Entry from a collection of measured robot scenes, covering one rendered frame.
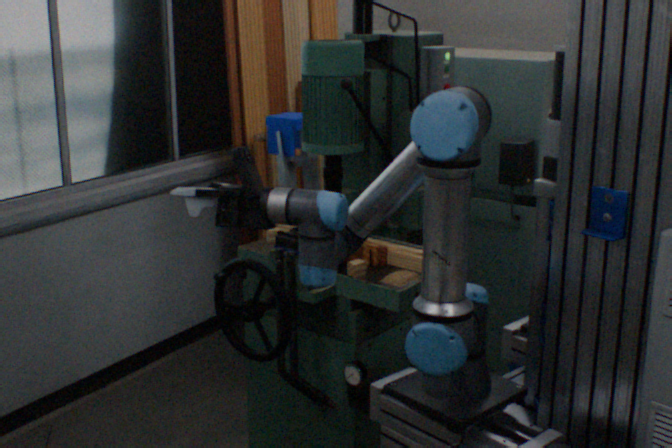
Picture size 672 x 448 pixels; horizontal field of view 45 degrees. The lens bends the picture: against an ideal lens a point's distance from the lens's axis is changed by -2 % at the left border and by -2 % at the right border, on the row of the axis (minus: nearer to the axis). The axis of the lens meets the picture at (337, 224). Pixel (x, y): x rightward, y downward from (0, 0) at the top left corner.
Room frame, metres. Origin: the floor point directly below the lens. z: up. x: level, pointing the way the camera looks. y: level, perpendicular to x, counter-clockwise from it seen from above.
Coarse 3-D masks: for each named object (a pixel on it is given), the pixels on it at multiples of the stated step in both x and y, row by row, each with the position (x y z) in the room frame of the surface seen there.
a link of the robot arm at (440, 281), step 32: (448, 96) 1.41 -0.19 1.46; (480, 96) 1.50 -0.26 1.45; (416, 128) 1.42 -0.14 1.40; (448, 128) 1.39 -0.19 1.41; (480, 128) 1.43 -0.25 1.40; (448, 160) 1.39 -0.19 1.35; (448, 192) 1.42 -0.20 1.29; (448, 224) 1.42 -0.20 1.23; (448, 256) 1.42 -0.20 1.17; (448, 288) 1.42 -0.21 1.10; (416, 320) 1.44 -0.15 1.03; (448, 320) 1.40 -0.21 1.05; (416, 352) 1.41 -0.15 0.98; (448, 352) 1.39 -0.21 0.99
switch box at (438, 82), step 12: (420, 48) 2.45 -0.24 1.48; (432, 48) 2.42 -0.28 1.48; (444, 48) 2.44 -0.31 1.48; (420, 60) 2.44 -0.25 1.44; (432, 60) 2.42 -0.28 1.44; (444, 60) 2.44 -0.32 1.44; (420, 72) 2.44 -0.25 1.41; (432, 72) 2.42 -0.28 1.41; (444, 72) 2.44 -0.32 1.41; (420, 84) 2.45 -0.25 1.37; (432, 84) 2.42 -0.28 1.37; (444, 84) 2.44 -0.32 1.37; (420, 96) 2.44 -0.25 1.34
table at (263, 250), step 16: (240, 256) 2.33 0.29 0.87; (256, 256) 2.28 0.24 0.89; (368, 272) 2.10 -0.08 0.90; (384, 272) 2.10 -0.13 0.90; (416, 272) 2.10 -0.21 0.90; (320, 288) 2.06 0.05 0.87; (336, 288) 2.09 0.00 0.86; (352, 288) 2.05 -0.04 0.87; (368, 288) 2.02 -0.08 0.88; (384, 288) 1.98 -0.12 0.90; (400, 288) 1.97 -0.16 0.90; (416, 288) 2.01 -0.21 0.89; (384, 304) 1.98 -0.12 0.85; (400, 304) 1.96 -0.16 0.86
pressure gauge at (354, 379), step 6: (354, 360) 1.99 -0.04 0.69; (348, 366) 1.98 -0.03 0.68; (354, 366) 1.96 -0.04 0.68; (360, 366) 1.96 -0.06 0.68; (348, 372) 1.98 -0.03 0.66; (354, 372) 1.97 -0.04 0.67; (360, 372) 1.95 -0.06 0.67; (366, 372) 1.97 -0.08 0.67; (348, 378) 1.98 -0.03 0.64; (354, 378) 1.97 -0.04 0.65; (360, 378) 1.95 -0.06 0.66; (366, 378) 1.97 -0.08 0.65; (354, 384) 1.96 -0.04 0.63; (360, 384) 1.98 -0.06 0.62
